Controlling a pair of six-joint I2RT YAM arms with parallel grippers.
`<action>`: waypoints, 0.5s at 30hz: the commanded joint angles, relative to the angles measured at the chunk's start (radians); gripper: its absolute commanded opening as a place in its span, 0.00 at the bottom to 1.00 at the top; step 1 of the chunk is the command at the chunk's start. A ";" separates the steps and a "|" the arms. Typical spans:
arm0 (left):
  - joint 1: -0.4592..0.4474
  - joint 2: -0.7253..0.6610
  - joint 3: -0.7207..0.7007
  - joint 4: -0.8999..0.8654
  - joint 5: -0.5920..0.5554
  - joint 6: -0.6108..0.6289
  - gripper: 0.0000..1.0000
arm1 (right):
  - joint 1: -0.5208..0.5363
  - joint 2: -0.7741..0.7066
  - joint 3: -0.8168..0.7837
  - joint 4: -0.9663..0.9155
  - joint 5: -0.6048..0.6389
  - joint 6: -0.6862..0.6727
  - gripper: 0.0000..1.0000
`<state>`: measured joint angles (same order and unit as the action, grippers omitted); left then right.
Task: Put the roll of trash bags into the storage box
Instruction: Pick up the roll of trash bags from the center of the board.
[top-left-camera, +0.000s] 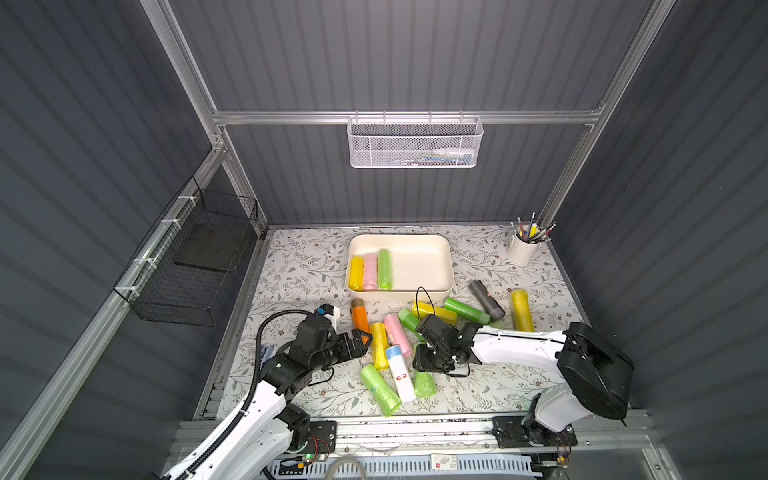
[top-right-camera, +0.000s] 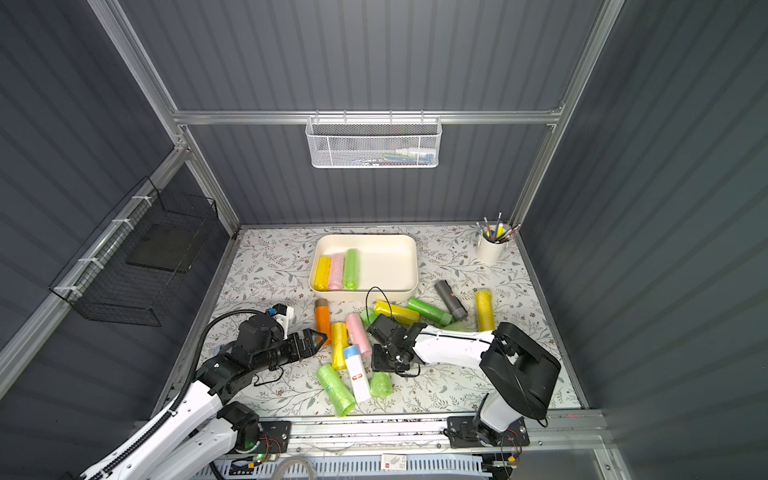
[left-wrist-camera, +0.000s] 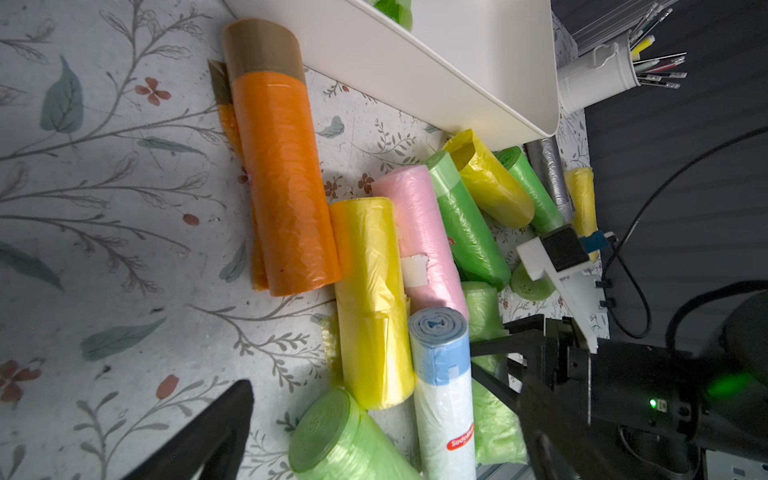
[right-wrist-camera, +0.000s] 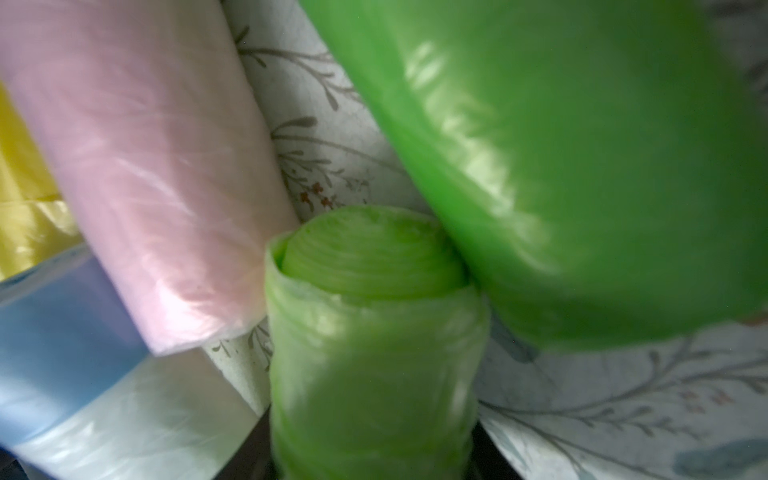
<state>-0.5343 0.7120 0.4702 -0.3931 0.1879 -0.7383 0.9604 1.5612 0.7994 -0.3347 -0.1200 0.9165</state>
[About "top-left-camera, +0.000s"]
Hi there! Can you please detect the white wire wall basket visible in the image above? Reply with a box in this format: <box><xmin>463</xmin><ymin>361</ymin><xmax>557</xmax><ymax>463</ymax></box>
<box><xmin>346</xmin><ymin>114</ymin><xmax>484</xmax><ymax>169</ymax></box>

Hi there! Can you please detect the black wire side basket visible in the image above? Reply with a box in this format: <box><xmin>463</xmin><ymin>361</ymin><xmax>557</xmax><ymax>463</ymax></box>
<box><xmin>114</xmin><ymin>184</ymin><xmax>259</xmax><ymax>328</ymax></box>

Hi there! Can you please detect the orange trash bag roll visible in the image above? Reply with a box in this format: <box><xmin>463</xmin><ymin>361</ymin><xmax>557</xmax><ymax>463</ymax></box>
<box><xmin>350</xmin><ymin>298</ymin><xmax>371</xmax><ymax>345</ymax></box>

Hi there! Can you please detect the white plastic storage box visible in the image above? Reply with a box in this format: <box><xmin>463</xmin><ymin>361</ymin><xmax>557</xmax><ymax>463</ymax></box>
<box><xmin>345</xmin><ymin>234</ymin><xmax>455</xmax><ymax>303</ymax></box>

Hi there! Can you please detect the blue clip on mat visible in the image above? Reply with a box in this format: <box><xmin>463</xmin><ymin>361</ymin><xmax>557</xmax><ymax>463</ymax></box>
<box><xmin>260</xmin><ymin>345</ymin><xmax>275</xmax><ymax>365</ymax></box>

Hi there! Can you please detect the dark green roll centre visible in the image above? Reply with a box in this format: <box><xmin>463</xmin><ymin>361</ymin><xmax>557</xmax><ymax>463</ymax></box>
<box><xmin>397</xmin><ymin>309</ymin><xmax>421</xmax><ymax>339</ymax></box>

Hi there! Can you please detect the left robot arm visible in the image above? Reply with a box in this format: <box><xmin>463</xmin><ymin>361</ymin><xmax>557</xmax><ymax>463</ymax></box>
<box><xmin>164</xmin><ymin>304</ymin><xmax>373</xmax><ymax>479</ymax></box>

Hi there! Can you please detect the dark green roll upper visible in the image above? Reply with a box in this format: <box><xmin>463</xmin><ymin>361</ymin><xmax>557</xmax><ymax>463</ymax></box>
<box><xmin>444</xmin><ymin>298</ymin><xmax>491</xmax><ymax>325</ymax></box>

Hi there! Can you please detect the white pen cup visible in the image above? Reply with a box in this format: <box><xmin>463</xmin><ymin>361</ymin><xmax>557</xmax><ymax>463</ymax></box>
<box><xmin>507</xmin><ymin>235</ymin><xmax>539</xmax><ymax>266</ymax></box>

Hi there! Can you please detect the dark green roll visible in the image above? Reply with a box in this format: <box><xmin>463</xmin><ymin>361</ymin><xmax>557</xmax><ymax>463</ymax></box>
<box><xmin>444</xmin><ymin>298</ymin><xmax>491</xmax><ymax>325</ymax></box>
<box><xmin>397</xmin><ymin>309</ymin><xmax>421</xmax><ymax>339</ymax></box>

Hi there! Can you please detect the pink roll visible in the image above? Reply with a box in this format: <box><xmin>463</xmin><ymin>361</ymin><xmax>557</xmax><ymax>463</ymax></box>
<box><xmin>383</xmin><ymin>313</ymin><xmax>413</xmax><ymax>358</ymax></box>
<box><xmin>363</xmin><ymin>252</ymin><xmax>379</xmax><ymax>291</ymax></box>

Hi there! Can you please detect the grey trash bag roll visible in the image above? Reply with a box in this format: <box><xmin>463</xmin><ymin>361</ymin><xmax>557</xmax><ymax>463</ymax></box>
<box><xmin>469</xmin><ymin>280</ymin><xmax>505</xmax><ymax>321</ymax></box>

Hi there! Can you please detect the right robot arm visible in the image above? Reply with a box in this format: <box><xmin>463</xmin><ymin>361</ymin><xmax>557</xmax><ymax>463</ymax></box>
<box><xmin>413</xmin><ymin>314</ymin><xmax>634</xmax><ymax>448</ymax></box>

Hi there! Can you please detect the white blue labelled roll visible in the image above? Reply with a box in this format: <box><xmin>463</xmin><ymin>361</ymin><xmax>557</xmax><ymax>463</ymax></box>
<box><xmin>385</xmin><ymin>345</ymin><xmax>416</xmax><ymax>403</ymax></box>

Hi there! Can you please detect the floral table mat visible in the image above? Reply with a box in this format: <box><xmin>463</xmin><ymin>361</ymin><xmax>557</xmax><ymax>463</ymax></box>
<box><xmin>214</xmin><ymin>225</ymin><xmax>585</xmax><ymax>420</ymax></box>

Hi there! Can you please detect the yellow roll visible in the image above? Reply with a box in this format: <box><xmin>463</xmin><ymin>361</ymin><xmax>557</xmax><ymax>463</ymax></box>
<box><xmin>348</xmin><ymin>255</ymin><xmax>364</xmax><ymax>291</ymax></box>
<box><xmin>510</xmin><ymin>289</ymin><xmax>535</xmax><ymax>332</ymax></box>
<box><xmin>411</xmin><ymin>301</ymin><xmax>458</xmax><ymax>326</ymax></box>
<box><xmin>370</xmin><ymin>322</ymin><xmax>389</xmax><ymax>371</ymax></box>

